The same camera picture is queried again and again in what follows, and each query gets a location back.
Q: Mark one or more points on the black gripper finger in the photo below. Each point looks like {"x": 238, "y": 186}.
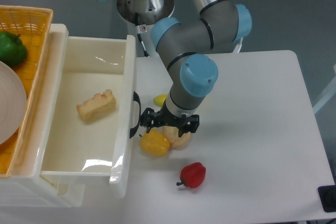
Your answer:
{"x": 150, "y": 119}
{"x": 188, "y": 124}

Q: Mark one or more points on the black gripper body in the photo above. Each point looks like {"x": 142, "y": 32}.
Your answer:
{"x": 166, "y": 118}

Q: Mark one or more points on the white drawer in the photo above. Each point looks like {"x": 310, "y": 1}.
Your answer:
{"x": 97, "y": 152}

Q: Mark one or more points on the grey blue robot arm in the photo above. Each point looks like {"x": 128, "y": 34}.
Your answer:
{"x": 182, "y": 50}

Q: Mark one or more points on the white drawer cabinet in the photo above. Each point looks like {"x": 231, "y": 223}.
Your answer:
{"x": 26, "y": 186}

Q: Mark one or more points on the yellow banana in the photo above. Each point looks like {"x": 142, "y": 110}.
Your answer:
{"x": 159, "y": 99}

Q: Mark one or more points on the round bread bun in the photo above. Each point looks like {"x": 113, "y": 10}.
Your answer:
{"x": 172, "y": 135}

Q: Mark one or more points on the yellow bell pepper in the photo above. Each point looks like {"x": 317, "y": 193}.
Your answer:
{"x": 154, "y": 143}

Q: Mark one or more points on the red bell pepper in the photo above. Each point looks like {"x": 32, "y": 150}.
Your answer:
{"x": 192, "y": 175}

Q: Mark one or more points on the toast bread slice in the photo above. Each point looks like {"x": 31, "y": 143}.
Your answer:
{"x": 100, "y": 103}

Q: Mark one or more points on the beige round plate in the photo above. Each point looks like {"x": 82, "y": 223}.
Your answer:
{"x": 13, "y": 102}

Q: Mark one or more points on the yellow woven basket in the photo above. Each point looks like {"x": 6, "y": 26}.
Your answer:
{"x": 33, "y": 24}

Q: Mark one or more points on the green bell pepper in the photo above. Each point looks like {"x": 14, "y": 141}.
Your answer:
{"x": 13, "y": 51}

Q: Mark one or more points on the black device at edge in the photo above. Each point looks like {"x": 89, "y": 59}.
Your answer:
{"x": 327, "y": 197}

